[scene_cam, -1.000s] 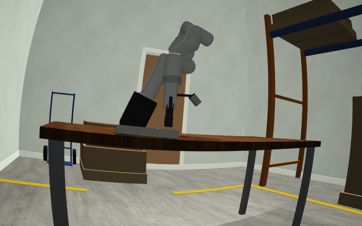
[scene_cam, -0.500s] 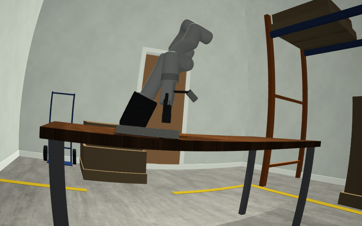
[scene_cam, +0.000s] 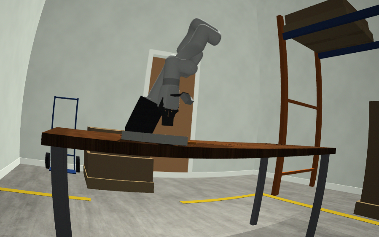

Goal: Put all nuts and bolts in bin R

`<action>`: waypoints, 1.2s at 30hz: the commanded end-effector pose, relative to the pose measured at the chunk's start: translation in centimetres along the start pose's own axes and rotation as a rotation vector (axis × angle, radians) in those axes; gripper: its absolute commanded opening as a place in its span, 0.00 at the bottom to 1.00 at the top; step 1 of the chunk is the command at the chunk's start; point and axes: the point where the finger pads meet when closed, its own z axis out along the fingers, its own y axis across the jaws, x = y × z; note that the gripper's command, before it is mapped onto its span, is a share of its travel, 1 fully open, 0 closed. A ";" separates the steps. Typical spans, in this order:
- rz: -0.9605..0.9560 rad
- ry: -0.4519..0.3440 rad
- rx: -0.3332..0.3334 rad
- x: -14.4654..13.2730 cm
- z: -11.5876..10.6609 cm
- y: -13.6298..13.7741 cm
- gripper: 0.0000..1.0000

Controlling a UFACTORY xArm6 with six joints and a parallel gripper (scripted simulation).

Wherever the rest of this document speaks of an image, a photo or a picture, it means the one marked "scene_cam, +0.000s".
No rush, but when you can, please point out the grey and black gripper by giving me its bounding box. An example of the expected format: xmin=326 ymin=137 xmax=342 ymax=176
xmin=157 ymin=84 xmax=180 ymax=126

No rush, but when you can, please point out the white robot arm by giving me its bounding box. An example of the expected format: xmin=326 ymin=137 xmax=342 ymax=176
xmin=145 ymin=18 xmax=221 ymax=105

